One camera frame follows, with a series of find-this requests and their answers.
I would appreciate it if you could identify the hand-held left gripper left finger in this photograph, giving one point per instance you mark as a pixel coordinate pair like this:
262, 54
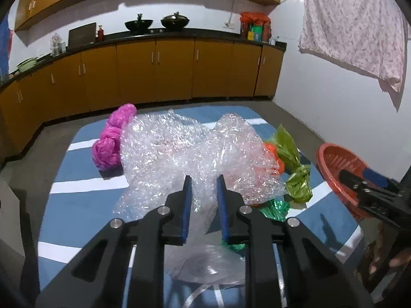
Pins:
187, 210

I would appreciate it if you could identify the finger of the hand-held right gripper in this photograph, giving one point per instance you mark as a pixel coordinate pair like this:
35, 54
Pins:
377, 177
351, 178

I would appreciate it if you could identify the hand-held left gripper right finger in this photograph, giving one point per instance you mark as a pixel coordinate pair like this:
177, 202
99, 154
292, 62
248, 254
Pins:
222, 210

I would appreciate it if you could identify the orange plastic basket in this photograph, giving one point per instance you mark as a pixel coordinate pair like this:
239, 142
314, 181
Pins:
330, 162

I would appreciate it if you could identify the olive green plastic bag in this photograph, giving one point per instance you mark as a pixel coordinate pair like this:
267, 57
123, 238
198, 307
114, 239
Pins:
298, 183

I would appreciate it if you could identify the shiny dark green plastic bag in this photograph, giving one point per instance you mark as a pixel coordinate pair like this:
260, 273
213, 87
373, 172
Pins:
276, 210

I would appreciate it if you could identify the clear plastic bag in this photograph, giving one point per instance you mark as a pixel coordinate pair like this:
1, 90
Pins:
205, 263

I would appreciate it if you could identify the clear bubble wrap sheet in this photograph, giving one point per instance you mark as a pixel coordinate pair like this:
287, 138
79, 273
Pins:
179, 154

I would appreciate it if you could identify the orange red plastic bag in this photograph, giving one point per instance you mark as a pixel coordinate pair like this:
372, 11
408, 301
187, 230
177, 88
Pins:
273, 154

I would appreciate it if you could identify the person's right hand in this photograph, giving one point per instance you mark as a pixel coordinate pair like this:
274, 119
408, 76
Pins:
398, 260

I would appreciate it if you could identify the pink plastic bag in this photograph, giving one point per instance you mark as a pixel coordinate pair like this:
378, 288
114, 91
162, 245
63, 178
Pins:
107, 144

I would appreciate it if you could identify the blue white striped mat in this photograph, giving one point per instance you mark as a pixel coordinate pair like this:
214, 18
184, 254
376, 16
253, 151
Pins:
80, 173

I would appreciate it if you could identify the wooden base cabinets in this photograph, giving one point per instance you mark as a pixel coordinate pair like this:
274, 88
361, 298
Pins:
135, 70

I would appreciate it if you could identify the floral hanging cloth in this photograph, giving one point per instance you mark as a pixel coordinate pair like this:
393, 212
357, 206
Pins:
346, 22

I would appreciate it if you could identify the small white cup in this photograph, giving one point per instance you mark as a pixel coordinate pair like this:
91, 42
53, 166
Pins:
273, 41

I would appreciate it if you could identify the orange bag of packets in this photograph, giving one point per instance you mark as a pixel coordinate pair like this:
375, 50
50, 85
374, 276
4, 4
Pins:
255, 27

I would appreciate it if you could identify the black wok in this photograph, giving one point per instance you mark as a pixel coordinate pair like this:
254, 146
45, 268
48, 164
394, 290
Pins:
138, 25
175, 21

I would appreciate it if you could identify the red bottle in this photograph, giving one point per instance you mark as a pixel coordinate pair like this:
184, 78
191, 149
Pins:
100, 34

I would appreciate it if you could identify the dark chopping board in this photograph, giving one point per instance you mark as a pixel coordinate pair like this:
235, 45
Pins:
82, 36

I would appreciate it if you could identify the glass jar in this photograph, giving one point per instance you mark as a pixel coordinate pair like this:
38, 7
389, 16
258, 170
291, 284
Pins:
57, 46

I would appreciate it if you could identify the green basin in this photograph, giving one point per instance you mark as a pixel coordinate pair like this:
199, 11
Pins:
27, 65

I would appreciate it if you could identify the multicoloured hanging cloth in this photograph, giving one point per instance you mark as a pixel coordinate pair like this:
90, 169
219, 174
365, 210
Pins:
4, 48

